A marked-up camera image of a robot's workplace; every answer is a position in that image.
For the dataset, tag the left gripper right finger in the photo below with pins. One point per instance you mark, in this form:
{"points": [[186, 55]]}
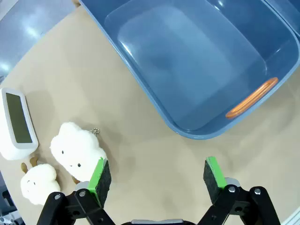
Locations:
{"points": [[212, 185]]}

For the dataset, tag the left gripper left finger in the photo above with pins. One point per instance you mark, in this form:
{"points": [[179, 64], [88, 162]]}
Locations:
{"points": [[100, 185]]}

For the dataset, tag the large white cloud plush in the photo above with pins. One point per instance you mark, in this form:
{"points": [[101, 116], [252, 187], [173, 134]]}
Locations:
{"points": [[72, 150]]}

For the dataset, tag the small white cloud plush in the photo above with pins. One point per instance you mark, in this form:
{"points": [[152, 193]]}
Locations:
{"points": [[39, 184]]}

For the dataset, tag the white rounded digital clock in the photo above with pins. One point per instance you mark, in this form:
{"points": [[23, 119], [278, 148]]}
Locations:
{"points": [[7, 140]]}

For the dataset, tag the grey metal frame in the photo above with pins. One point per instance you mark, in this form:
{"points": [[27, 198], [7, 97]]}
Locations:
{"points": [[8, 220]]}

